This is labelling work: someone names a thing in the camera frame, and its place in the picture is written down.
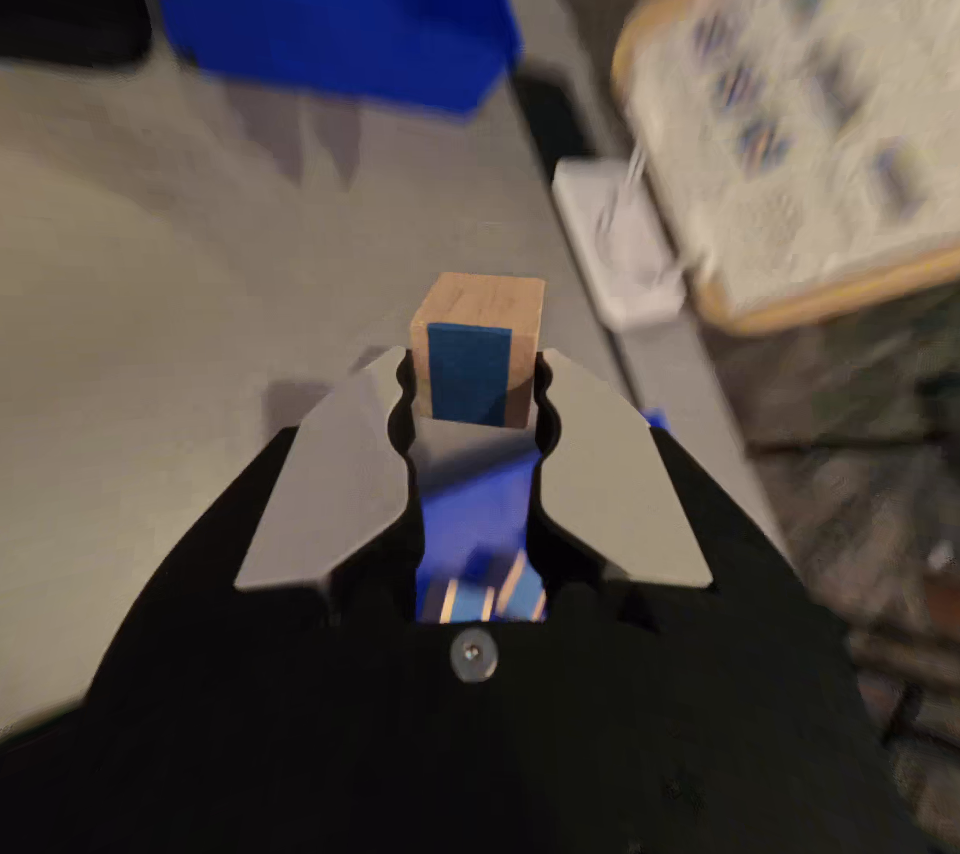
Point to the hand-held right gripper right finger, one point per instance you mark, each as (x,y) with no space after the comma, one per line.
(622,501)

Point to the instruction sheet on clipboard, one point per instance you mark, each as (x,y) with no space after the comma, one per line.
(750,318)

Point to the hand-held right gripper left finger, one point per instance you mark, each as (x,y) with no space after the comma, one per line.
(330,494)

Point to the blue plastic bin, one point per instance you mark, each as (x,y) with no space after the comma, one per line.
(322,6)
(472,516)

